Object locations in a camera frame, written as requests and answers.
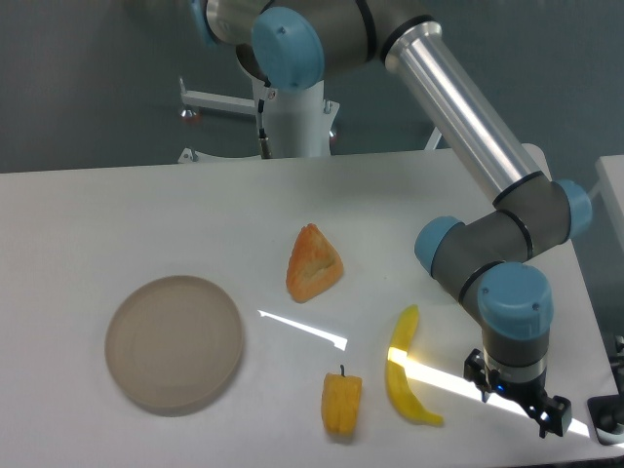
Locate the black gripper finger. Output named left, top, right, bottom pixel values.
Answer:
left=531, top=396, right=571, bottom=438
left=463, top=349, right=499, bottom=403

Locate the beige round plate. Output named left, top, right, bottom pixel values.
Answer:
left=104, top=275, right=245, bottom=417

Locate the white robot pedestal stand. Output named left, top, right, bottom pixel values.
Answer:
left=175, top=43, right=446, bottom=165

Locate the black cable on pedestal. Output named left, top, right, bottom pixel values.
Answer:
left=255, top=77, right=273, bottom=160

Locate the yellow banana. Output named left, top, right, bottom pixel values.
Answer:
left=384, top=304, right=445, bottom=427

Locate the orange pastry wedge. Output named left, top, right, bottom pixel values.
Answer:
left=286, top=223, right=344, bottom=303

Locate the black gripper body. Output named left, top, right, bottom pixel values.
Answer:
left=480, top=358, right=547, bottom=407

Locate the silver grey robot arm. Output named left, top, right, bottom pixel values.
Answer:
left=190, top=1, right=592, bottom=436

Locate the yellow bell pepper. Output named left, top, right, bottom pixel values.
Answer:
left=321, top=365, right=363, bottom=437

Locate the black clamp at table edge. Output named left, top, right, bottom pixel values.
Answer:
left=586, top=334, right=624, bottom=447

